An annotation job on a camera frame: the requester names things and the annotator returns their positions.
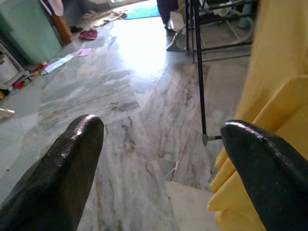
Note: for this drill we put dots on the grey trolley white drawers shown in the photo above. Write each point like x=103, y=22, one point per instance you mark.
x=7, y=69

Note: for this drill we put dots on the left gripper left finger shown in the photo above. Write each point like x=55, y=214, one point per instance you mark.
x=53, y=187

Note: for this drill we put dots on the pink paper sheet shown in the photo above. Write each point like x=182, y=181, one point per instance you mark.
x=84, y=52

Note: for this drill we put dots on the white paper sheet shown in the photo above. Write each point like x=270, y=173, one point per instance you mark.
x=59, y=63

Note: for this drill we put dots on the green plastic bin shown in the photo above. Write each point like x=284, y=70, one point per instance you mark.
x=29, y=31

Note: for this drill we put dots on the yellow shirt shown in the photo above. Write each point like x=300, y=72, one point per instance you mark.
x=276, y=60

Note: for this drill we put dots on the blue floor mat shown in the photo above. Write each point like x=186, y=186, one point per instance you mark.
x=143, y=13

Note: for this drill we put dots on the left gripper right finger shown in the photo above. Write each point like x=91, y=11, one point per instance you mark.
x=269, y=180

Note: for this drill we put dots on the pale pink hanging garment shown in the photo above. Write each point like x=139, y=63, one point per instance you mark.
x=54, y=6

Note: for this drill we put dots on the black clothes drying rack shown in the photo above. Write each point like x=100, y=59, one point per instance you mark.
x=200, y=72

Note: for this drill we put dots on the maroon cloth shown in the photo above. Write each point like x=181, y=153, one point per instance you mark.
x=88, y=35

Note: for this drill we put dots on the brown wooden post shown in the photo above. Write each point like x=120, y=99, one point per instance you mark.
x=63, y=30

